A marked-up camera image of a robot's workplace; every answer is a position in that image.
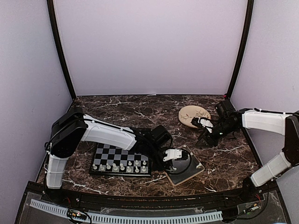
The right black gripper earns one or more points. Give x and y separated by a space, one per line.
209 138

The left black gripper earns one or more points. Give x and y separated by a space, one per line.
164 166

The white king chess piece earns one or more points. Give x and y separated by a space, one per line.
115 167

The black grey chessboard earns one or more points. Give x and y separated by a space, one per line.
110 154

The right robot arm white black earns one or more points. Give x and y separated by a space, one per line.
276 134

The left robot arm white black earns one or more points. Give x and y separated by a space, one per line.
75 126

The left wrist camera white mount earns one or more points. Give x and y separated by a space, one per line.
172 154

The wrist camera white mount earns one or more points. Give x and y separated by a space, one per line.
172 154
201 122

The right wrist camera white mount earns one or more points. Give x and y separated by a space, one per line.
201 122

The grey slotted cable duct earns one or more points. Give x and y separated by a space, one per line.
96 218

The black front rail base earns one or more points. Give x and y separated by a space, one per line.
265 207

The right black frame post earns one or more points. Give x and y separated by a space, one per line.
242 47

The black frame post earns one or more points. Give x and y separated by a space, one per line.
242 47
59 48

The left black frame post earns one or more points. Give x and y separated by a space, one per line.
59 48

